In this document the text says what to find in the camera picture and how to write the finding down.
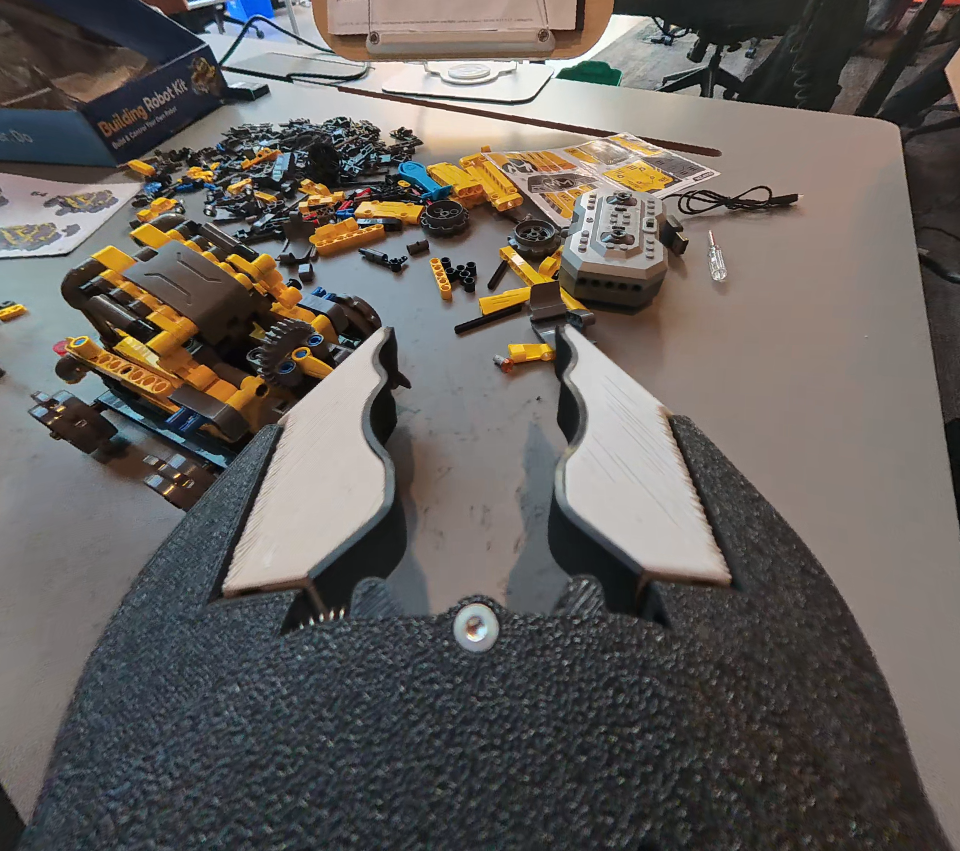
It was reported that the thin black usb cable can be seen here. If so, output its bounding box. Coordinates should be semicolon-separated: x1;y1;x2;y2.
663;185;802;218

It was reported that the blue cardboard kit box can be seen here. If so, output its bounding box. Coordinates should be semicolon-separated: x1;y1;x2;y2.
0;0;230;168

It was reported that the yellow grey sticker sheet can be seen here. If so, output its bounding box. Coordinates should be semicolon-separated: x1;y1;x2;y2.
480;132;721;226

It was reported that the grey table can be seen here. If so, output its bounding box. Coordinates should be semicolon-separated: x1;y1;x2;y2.
202;11;905;158

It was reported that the yellow toy brick vehicle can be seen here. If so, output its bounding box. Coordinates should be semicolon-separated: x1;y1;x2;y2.
30;213;410;507

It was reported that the blue brick separator tool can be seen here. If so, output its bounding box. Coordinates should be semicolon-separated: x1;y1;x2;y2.
397;159;445;201

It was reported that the grey desk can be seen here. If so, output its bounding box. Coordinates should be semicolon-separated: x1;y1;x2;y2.
0;78;960;822

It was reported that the thick black power cable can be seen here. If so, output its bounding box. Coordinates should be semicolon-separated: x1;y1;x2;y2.
221;14;372;83

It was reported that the long black axle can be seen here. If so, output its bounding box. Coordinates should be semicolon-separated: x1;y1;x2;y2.
453;311;534;336

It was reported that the white stand base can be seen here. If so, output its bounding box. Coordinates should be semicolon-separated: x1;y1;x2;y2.
382;59;555;104

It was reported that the grey curved panel piece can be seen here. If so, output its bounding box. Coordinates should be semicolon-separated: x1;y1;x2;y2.
528;281;597;342

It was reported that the long yellow holed beam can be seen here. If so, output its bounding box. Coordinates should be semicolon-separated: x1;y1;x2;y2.
498;245;549;290

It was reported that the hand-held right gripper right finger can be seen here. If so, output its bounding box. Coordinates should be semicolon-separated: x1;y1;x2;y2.
551;326;732;586

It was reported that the grey toy control hub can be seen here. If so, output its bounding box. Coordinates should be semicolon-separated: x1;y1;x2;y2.
561;189;690;305

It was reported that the pile of loose brick parts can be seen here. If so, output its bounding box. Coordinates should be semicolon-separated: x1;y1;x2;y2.
123;116;526;260

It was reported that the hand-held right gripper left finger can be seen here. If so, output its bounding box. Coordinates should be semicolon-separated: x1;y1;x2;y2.
222;327;399;597

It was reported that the grey toy wheel hub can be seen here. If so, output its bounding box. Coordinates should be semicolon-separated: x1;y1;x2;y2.
510;219;560;258
420;200;470;237

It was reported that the black office chair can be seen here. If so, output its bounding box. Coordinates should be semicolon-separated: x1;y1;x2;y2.
652;0;871;102

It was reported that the yellow piece with orange tip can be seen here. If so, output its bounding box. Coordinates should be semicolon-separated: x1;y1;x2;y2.
492;342;556;370

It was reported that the paper instruction booklet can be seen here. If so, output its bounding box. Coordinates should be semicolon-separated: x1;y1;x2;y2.
0;170;144;260

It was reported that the yellow wedge panel piece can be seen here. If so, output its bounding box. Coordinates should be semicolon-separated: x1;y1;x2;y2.
478;287;535;316

